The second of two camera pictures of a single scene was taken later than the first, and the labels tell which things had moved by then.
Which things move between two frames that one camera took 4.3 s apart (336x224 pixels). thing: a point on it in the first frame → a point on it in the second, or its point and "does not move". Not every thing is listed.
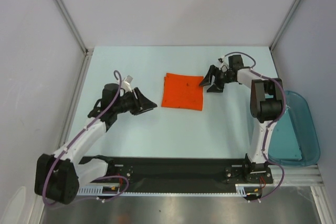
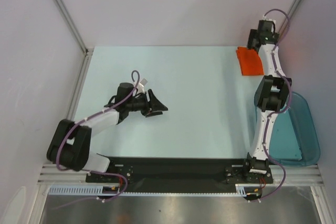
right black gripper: [218, 87] → [253, 35]
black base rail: [155, 174] does not move
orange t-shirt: [182, 91] → [250, 63]
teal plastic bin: [294, 140] does not move
